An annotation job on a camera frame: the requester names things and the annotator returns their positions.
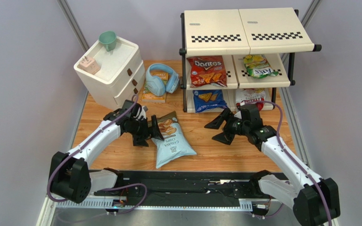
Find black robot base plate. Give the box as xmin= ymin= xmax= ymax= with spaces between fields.
xmin=94 ymin=171 xmax=269 ymax=205

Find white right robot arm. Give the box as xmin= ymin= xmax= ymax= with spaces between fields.
xmin=205 ymin=102 xmax=340 ymax=226

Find white red Chuba chips bag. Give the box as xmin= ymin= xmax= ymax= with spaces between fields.
xmin=235 ymin=88 xmax=267 ymax=110

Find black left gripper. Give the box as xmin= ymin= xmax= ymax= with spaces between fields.
xmin=127 ymin=115 xmax=164 ymax=147

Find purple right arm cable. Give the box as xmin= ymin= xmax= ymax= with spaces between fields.
xmin=247 ymin=100 xmax=333 ymax=226

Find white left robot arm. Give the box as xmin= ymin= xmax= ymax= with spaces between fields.
xmin=47 ymin=100 xmax=164 ymax=203

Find red Doritos chips bag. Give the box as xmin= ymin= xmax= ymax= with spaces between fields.
xmin=187 ymin=56 xmax=227 ymax=88

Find light blue snack bag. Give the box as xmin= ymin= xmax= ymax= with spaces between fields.
xmin=152 ymin=111 xmax=197 ymax=169

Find pink power adapter cube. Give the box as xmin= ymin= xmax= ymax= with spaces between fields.
xmin=77 ymin=56 xmax=101 ymax=75

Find blue Doritos chips bag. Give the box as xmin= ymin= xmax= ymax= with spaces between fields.
xmin=193 ymin=89 xmax=228 ymax=113

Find orange green book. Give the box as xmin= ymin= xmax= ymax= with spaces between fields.
xmin=142 ymin=70 xmax=169 ymax=103

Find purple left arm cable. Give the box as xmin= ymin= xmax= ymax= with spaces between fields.
xmin=46 ymin=94 xmax=148 ymax=216

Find green plastic cup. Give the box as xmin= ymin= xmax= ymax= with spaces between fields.
xmin=99 ymin=31 xmax=117 ymax=52

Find white three-drawer cabinet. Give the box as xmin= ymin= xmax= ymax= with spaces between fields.
xmin=74 ymin=37 xmax=145 ymax=110

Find cream three-tier shelf rack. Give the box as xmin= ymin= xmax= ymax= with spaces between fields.
xmin=179 ymin=8 xmax=321 ymax=113

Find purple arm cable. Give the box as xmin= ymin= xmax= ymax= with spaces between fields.
xmin=46 ymin=94 xmax=148 ymax=216
xmin=247 ymin=100 xmax=333 ymax=226

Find green Foxs snack bag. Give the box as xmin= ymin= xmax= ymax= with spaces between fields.
xmin=243 ymin=55 xmax=280 ymax=79

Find light blue headphones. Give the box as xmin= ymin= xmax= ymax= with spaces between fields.
xmin=146 ymin=63 xmax=180 ymax=97

